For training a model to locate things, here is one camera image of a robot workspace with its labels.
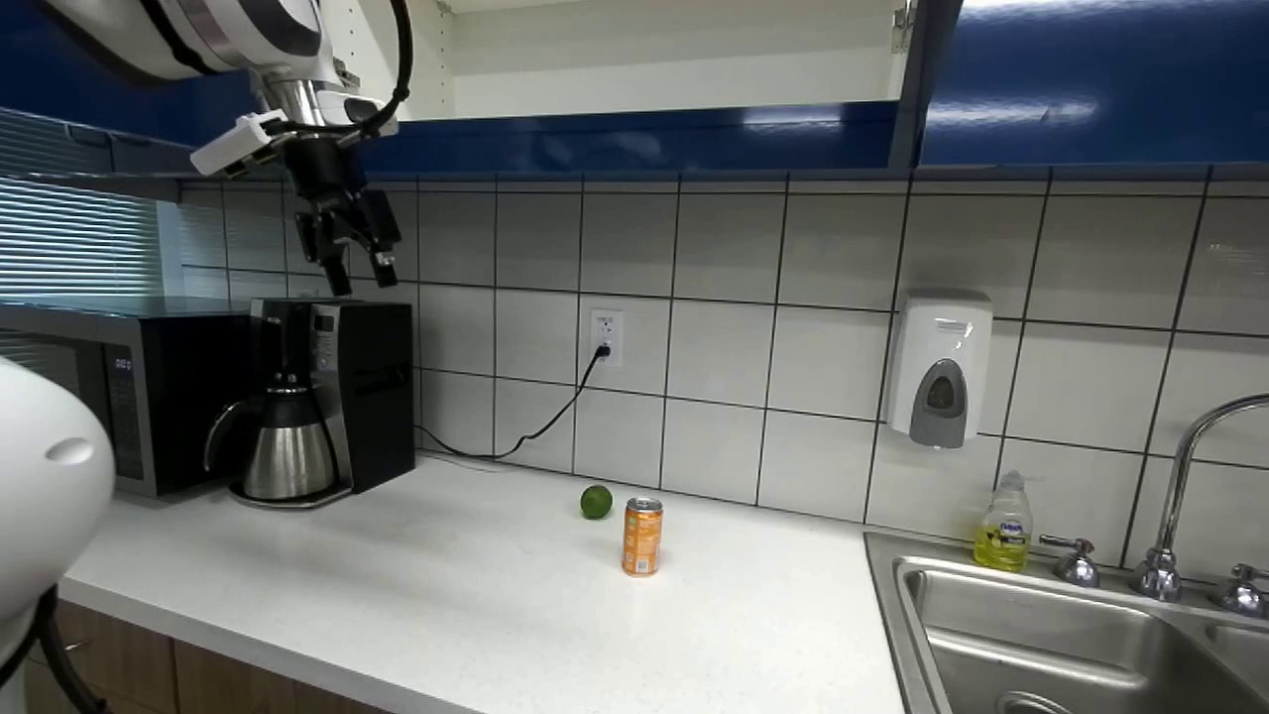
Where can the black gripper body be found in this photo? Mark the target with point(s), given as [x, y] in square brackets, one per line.
[340, 199]

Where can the orange soda can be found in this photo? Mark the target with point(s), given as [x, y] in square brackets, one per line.
[644, 539]

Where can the open white upper cabinet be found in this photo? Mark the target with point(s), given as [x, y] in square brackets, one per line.
[660, 83]

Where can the black steel coffee maker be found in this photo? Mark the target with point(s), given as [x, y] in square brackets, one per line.
[372, 382]

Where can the steel coffee carafe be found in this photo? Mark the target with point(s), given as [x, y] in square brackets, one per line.
[284, 452]

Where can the black steel microwave oven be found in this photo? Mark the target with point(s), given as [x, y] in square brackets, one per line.
[122, 397]

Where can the window blinds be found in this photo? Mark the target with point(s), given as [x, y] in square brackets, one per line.
[74, 241]

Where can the green lime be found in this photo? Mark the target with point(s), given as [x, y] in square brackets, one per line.
[595, 502]

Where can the wooden lower cabinets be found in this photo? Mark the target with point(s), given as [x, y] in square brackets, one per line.
[198, 678]

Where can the yellow dish soap bottle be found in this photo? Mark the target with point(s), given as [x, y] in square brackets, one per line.
[1006, 530]

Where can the stainless steel sink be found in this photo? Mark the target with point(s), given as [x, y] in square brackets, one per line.
[1072, 638]

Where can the chrome sink faucet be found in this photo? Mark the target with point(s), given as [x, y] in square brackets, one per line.
[1170, 530]

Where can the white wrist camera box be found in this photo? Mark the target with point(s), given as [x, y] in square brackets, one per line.
[237, 145]

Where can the white wall outlet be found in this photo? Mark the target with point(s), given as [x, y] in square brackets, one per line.
[606, 339]

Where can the white wall soap dispenser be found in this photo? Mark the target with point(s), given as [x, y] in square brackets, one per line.
[939, 370]

